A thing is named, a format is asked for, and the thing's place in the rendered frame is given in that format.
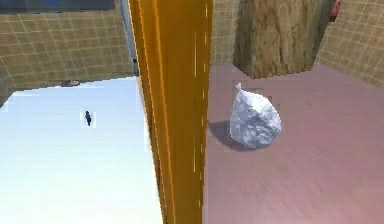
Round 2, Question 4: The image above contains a small grey brown object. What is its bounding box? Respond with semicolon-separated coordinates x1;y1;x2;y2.
60;79;81;88

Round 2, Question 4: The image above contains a white tied garbage bag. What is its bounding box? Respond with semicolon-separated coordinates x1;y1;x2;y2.
229;82;283;149

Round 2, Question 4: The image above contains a brown wooden cabinet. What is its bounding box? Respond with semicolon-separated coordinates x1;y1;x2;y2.
232;0;335;80

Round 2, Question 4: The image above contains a dark blue window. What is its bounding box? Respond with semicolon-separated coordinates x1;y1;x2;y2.
0;0;116;13

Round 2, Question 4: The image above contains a red wall object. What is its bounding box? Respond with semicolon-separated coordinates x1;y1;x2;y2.
330;0;344;22

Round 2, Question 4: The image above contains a white fridge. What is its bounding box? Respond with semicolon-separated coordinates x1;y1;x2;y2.
0;76;164;224

